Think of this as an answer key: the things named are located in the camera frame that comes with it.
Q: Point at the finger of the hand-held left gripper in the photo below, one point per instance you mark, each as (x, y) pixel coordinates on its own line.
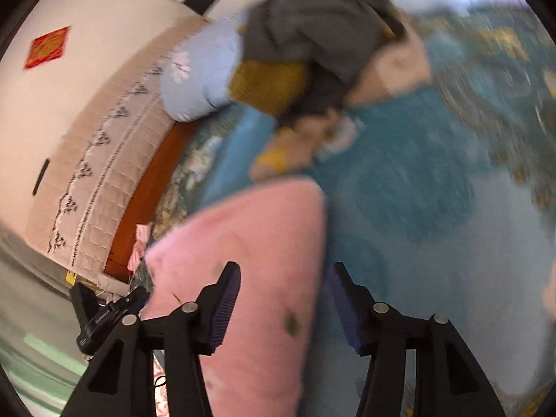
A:
(82, 302)
(140, 297)

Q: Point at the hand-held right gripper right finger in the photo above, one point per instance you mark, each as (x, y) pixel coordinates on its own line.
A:
(343, 308)

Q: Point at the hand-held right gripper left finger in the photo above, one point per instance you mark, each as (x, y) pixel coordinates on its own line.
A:
(223, 308)

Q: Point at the pink floral fleece pajama pants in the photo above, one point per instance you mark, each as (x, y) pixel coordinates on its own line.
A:
(252, 234)

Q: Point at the small yellow object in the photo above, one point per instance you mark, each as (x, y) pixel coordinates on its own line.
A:
(70, 277)

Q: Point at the small pink cloth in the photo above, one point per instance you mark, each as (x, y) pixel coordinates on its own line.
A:
(140, 247)

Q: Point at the beige quilted headboard cover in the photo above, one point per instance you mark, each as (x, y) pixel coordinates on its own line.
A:
(113, 160)

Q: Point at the teal floral bed blanket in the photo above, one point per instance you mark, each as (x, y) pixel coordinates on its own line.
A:
(412, 182)

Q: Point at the beige sweater with yellow pattern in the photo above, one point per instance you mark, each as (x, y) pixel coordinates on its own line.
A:
(299, 139)

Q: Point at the blue floral pillow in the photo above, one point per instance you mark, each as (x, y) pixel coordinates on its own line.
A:
(195, 82)

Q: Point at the mustard knit sweater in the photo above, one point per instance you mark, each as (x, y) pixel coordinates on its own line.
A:
(269, 82)

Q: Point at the wooden bed frame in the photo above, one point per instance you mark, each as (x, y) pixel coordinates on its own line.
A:
(143, 191)

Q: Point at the black wall fixture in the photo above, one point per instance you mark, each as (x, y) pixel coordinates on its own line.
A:
(41, 177)

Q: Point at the red square wall decoration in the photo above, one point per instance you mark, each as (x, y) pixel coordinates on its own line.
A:
(47, 47)

